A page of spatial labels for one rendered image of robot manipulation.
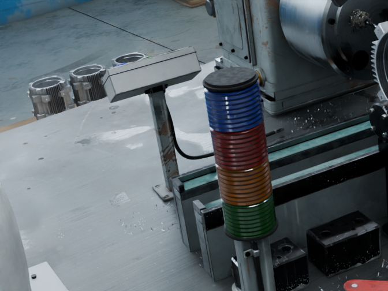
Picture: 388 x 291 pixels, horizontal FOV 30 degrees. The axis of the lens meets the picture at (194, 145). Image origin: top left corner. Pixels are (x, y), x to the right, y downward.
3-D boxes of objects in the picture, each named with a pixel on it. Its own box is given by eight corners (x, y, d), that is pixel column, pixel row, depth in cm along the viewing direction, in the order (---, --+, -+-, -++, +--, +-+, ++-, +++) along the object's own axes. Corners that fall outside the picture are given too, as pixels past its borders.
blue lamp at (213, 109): (248, 105, 82) (243, 68, 80) (273, 122, 77) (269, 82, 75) (200, 120, 81) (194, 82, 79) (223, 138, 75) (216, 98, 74)
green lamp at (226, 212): (261, 207, 88) (257, 175, 86) (286, 229, 83) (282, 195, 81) (217, 223, 86) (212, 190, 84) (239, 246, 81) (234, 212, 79)
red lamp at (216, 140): (253, 141, 84) (248, 105, 82) (278, 159, 79) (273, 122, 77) (206, 156, 82) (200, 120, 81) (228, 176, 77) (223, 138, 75)
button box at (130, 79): (193, 79, 140) (184, 53, 141) (202, 70, 134) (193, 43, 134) (109, 104, 136) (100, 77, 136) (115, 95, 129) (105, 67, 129)
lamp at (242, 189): (257, 175, 86) (253, 141, 84) (282, 195, 81) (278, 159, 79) (212, 190, 84) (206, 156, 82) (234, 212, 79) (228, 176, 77)
